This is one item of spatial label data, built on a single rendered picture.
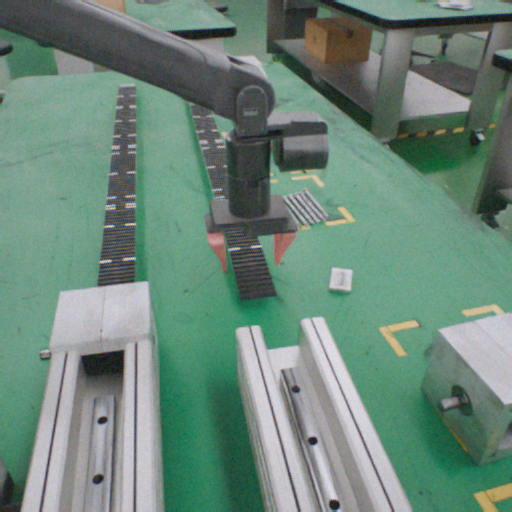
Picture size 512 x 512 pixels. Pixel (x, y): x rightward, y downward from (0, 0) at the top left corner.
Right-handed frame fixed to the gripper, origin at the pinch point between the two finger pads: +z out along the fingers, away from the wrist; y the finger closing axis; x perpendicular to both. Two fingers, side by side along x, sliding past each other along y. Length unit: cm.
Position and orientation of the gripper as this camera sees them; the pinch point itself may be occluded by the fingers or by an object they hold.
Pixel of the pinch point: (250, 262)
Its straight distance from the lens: 72.6
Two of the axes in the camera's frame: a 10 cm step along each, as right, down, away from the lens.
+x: -1.9, -5.6, 8.1
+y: 9.8, -1.2, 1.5
